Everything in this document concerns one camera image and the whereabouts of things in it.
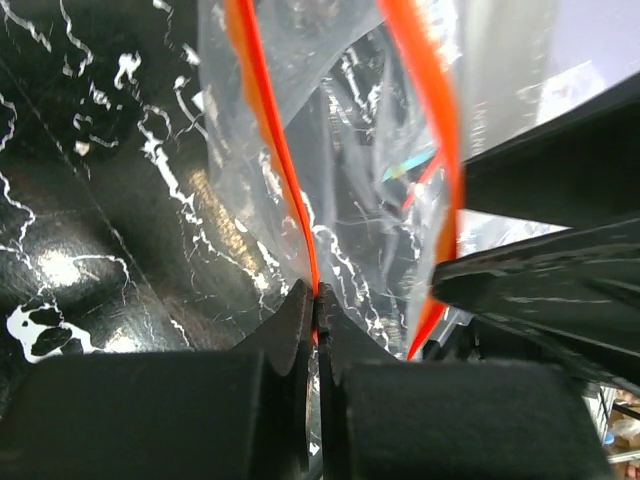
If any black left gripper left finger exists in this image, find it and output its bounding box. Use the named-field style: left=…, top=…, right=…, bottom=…
left=1, top=282, right=314, bottom=479

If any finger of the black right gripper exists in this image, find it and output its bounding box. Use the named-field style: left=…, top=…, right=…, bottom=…
left=432, top=217, right=639, bottom=385
left=465, top=75, right=639, bottom=228

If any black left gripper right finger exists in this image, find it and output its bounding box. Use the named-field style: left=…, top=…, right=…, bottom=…
left=317, top=284, right=613, bottom=479

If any clear bag orange zipper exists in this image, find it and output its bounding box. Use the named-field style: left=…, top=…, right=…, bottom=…
left=198, top=1, right=469, bottom=360

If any clear bag red zipper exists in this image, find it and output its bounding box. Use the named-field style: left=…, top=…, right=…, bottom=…
left=402, top=159, right=443, bottom=210

